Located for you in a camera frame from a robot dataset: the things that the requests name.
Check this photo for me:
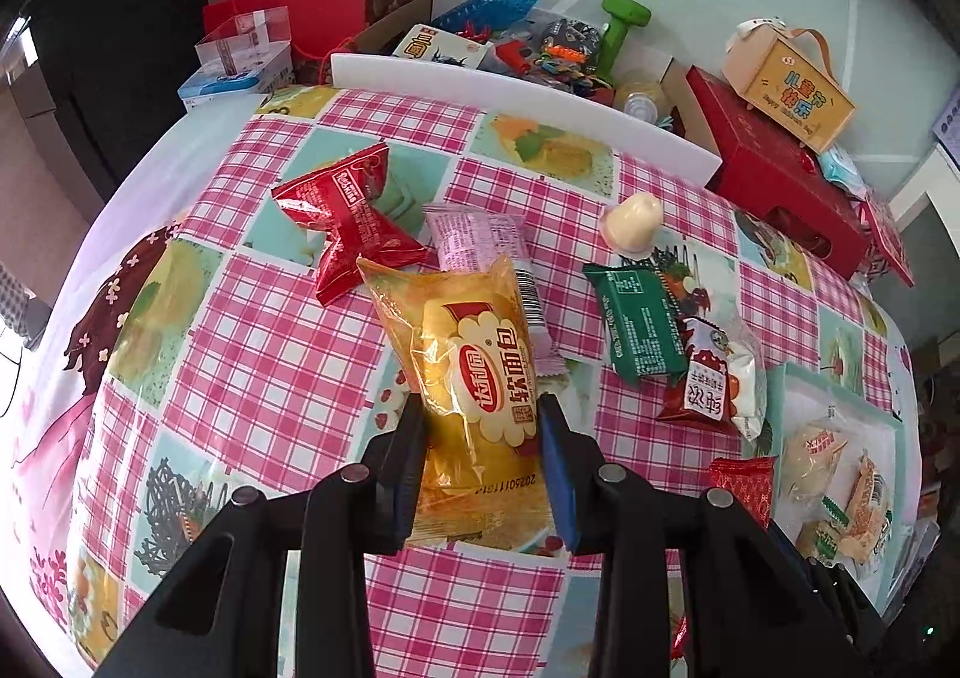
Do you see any white printed carton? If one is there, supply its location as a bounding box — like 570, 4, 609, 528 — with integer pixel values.
392, 24, 492, 68

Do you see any light blue tin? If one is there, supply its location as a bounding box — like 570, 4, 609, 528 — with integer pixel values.
178, 44, 295, 116

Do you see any clear plastic box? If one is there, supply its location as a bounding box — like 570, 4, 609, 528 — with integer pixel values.
195, 7, 292, 79

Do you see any cream jelly cup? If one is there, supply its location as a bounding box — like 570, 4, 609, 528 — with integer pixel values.
598, 192, 665, 257

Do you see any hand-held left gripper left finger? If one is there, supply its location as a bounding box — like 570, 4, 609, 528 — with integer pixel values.
94, 393, 430, 678

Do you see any beige bread packet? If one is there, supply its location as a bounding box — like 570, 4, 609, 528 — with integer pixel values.
844, 449, 893, 563

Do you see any red crinkled snack packet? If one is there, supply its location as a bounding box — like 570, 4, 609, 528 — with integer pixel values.
270, 142, 430, 308

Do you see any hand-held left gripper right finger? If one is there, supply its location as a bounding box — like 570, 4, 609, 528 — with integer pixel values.
536, 393, 856, 678

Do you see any yellow bread packet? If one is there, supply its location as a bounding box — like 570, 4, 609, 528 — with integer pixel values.
356, 254, 571, 559

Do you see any blue plastic bottle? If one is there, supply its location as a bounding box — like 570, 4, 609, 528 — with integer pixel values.
431, 0, 554, 34

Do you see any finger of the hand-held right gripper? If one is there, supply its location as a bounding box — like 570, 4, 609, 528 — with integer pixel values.
769, 524, 886, 656

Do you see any yellow gift box with handle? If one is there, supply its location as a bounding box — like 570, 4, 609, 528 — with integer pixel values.
721, 14, 856, 154

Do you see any large red gift box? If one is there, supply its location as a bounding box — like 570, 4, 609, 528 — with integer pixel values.
686, 67, 871, 281

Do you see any grey ribbed object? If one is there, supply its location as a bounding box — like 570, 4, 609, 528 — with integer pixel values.
0, 262, 50, 349

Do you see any red patterned snack packet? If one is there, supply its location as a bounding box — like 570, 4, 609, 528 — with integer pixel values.
709, 457, 777, 533

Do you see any wet wipes packet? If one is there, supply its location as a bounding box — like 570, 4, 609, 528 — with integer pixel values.
817, 149, 863, 199

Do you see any clear packet with orange label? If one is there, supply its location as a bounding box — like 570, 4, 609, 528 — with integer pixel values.
780, 419, 852, 506

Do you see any teal-rimmed white tray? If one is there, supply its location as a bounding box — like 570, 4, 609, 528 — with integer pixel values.
765, 361, 920, 611

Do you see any white foam board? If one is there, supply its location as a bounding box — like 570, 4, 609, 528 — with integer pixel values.
330, 52, 722, 188

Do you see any green and white cracker packet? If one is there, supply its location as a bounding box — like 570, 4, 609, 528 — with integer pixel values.
795, 498, 848, 566

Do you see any green dumbbell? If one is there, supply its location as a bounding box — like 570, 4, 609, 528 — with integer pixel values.
596, 0, 652, 83

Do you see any pile of small toys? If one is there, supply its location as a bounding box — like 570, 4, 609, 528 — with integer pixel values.
495, 18, 608, 94

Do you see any red and white snack packet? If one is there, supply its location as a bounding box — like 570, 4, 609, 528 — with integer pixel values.
656, 314, 770, 443

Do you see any dark green snack packet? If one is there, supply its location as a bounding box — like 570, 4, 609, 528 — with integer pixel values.
581, 262, 710, 386

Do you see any pink checked printed tablecloth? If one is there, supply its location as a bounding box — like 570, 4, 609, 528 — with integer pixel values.
7, 84, 920, 678

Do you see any pink snack packet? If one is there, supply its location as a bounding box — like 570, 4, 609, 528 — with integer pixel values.
422, 202, 572, 379

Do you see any open cardboard toy box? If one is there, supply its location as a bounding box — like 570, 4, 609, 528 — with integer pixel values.
352, 0, 695, 139

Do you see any clear plastic bottle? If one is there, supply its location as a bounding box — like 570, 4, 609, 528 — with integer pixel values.
615, 69, 668, 120

